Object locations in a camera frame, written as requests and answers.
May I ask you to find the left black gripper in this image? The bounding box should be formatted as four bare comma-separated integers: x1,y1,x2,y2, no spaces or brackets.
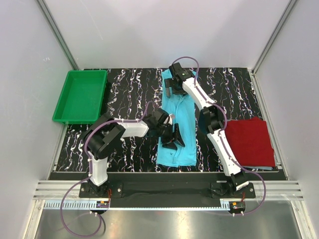
155,123,184,150

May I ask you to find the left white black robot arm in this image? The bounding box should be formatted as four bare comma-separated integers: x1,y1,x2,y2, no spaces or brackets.
83,109,185,197

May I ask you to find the left aluminium corner post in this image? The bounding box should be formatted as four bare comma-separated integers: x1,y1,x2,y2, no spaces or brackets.
35,0,80,70

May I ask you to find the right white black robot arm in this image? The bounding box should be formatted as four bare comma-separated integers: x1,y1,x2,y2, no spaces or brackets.
164,62,249,198

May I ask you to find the right aluminium corner post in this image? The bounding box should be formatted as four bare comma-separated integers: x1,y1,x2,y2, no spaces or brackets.
251,0,299,74

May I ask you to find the black marble pattern mat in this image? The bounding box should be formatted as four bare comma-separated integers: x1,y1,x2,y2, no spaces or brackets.
58,67,280,173

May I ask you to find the cyan polo shirt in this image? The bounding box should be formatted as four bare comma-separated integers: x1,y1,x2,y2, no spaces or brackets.
156,69,197,167

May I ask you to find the aluminium frame rail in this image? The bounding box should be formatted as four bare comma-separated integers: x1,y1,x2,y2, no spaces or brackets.
33,180,304,202

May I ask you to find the white slotted cable duct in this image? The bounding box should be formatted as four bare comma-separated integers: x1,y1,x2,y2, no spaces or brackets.
43,200,232,210

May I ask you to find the green plastic bin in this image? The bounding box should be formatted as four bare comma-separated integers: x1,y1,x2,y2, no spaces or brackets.
52,70,107,124

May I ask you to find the folded red shirt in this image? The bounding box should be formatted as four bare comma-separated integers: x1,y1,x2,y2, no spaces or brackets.
225,117,276,167

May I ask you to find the aluminium corner post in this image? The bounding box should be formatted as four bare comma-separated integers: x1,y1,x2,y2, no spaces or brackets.
251,0,299,74
35,0,80,70

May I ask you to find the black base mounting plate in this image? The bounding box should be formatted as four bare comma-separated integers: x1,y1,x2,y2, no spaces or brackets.
79,181,256,211

